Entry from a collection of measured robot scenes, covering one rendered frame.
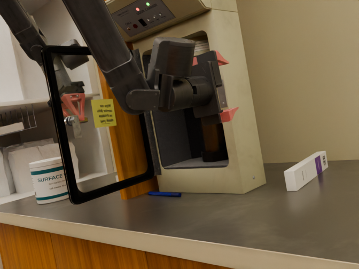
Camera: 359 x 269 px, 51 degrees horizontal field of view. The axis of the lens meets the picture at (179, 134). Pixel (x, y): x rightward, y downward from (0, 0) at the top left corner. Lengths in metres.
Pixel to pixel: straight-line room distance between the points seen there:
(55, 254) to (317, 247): 0.85
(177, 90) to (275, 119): 0.78
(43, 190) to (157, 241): 0.72
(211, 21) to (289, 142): 0.58
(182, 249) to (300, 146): 0.74
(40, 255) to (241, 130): 0.77
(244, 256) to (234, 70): 0.52
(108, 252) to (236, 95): 0.51
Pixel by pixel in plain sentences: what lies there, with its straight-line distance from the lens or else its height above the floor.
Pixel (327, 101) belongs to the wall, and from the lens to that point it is 1.31.
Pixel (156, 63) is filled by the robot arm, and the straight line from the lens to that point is 0.65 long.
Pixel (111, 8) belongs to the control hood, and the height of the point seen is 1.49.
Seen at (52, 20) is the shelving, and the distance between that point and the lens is 2.47.
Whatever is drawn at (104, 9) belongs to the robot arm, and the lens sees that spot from 0.61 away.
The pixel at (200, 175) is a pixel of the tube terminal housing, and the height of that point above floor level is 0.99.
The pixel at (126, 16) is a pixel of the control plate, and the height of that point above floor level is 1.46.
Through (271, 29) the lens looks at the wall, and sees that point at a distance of 1.39.
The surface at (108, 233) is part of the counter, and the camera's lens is 0.92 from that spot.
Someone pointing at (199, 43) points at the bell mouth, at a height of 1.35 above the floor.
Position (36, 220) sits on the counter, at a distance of 1.24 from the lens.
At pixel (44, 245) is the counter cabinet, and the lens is 1.32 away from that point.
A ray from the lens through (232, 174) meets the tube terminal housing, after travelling 0.99.
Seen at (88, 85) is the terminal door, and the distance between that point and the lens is 1.04.
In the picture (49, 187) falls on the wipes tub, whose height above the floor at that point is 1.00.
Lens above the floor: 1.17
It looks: 3 degrees down
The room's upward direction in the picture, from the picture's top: 10 degrees counter-clockwise
